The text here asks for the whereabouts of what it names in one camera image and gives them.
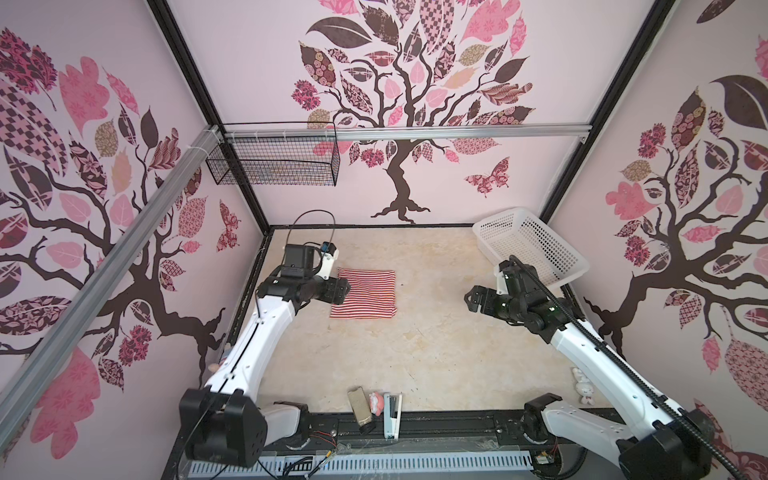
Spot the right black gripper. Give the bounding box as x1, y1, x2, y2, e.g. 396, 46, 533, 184
463, 284, 524, 322

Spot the red white striped tank top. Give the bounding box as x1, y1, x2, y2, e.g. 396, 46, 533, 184
329, 268, 397, 320

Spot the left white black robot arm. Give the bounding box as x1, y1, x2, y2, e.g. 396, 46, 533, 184
179, 242, 350, 467

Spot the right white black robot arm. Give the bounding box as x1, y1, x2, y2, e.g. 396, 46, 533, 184
464, 256, 716, 479

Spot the white plastic mesh basket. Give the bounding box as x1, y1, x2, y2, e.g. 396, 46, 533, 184
472, 207, 590, 289

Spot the small white bunny figure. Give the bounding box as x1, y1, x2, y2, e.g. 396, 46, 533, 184
571, 367, 596, 405

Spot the tan rectangular block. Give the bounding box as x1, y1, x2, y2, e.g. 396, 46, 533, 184
347, 387, 373, 429

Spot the small pink toy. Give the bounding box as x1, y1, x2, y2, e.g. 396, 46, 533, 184
368, 391, 385, 416

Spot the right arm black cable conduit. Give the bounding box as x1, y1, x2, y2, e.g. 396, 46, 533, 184
508, 254, 748, 480

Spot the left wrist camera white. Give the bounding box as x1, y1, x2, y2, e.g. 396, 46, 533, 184
317, 242, 339, 280

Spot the black wire basket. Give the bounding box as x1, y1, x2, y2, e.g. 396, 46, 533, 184
206, 120, 341, 187

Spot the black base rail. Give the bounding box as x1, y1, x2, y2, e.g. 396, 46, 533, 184
179, 407, 655, 451

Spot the aluminium rail back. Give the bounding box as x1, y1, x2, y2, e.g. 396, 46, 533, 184
225, 123, 592, 141

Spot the aluminium rail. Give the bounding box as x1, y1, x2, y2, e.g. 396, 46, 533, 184
1, 125, 221, 448
225, 123, 592, 141

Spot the white slotted cable duct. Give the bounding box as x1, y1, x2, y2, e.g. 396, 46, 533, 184
186, 451, 533, 479

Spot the aluminium rail left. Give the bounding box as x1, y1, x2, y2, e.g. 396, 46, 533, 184
1, 125, 221, 448

